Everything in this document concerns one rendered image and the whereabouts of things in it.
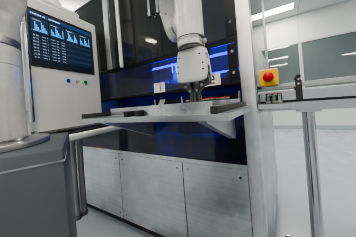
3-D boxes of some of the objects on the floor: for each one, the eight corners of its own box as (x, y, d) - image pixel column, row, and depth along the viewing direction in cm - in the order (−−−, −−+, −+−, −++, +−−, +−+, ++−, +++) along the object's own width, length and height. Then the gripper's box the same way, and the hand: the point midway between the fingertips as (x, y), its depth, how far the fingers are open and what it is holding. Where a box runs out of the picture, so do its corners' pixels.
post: (259, 281, 85) (225, -141, 85) (273, 288, 81) (238, -151, 81) (257, 294, 79) (221, -157, 79) (272, 301, 76) (234, -169, 76)
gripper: (164, 49, 53) (169, 107, 53) (209, 35, 45) (215, 105, 45) (177, 54, 60) (181, 106, 60) (219, 43, 52) (223, 103, 52)
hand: (195, 99), depth 53 cm, fingers closed, pressing on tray
